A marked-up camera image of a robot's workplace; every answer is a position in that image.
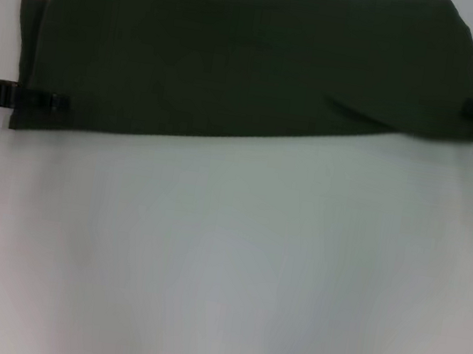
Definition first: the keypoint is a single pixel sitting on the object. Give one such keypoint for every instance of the dark green FREE t-shirt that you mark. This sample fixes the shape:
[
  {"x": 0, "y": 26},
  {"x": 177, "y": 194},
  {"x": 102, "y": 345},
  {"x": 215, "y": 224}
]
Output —
[{"x": 258, "y": 64}]

